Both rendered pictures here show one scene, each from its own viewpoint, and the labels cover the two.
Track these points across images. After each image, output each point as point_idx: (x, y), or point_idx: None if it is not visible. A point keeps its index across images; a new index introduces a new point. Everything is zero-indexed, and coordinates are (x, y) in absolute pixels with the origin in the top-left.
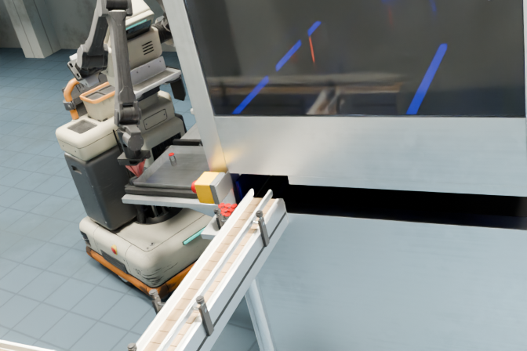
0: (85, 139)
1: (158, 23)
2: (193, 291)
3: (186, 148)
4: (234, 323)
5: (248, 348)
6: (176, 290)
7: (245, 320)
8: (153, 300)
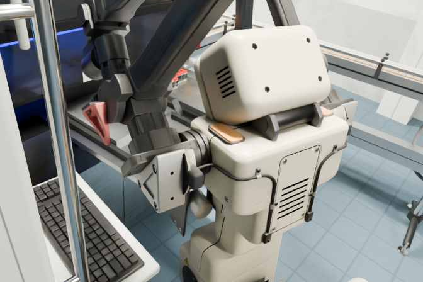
0: (349, 281)
1: (184, 142)
2: (210, 33)
3: (193, 109)
4: (179, 262)
5: (177, 234)
6: (217, 26)
7: (170, 262)
8: (226, 24)
